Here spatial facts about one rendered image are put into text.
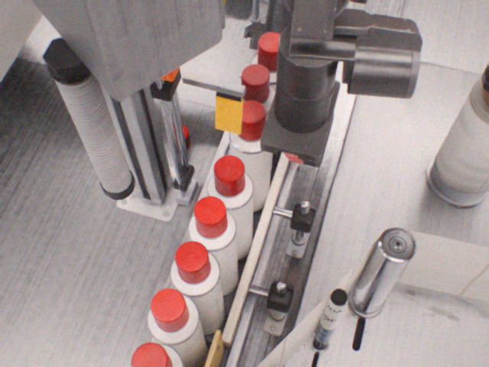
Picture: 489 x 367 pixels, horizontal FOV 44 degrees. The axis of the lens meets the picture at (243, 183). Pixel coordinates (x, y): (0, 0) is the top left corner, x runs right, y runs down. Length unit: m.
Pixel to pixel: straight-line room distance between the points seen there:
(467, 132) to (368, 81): 0.24
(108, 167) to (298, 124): 0.19
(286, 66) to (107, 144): 0.18
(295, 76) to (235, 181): 0.14
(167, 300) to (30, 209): 0.42
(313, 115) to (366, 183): 0.29
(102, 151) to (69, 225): 0.37
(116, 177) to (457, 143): 0.42
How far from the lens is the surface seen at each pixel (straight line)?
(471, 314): 0.83
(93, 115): 0.51
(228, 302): 0.78
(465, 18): 1.17
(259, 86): 0.69
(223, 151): 0.78
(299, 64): 0.54
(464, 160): 0.80
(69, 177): 0.95
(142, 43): 0.40
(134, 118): 0.71
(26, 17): 2.41
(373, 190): 0.86
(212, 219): 0.60
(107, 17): 0.37
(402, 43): 0.56
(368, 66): 0.55
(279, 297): 0.74
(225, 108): 0.65
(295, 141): 0.62
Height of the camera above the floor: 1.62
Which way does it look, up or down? 61 degrees down
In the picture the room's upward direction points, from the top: 1 degrees counter-clockwise
